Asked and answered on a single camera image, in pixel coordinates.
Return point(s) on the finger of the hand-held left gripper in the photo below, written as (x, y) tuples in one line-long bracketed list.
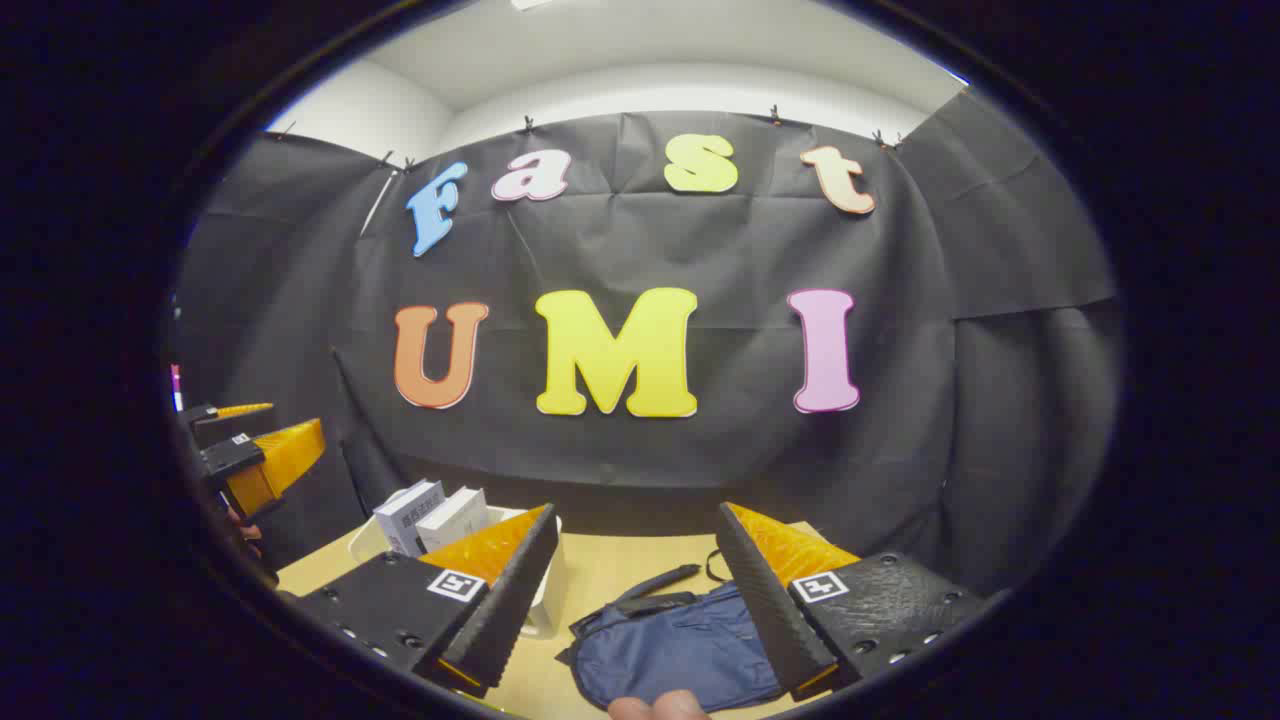
[(240, 410), (280, 455)]

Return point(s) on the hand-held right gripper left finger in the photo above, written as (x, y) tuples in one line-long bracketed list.
[(515, 600)]

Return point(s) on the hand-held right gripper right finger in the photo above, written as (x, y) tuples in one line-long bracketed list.
[(765, 610)]

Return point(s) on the white plastic bookshelf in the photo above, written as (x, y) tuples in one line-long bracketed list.
[(551, 580)]

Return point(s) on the blue schoolbag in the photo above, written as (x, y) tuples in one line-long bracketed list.
[(670, 650)]

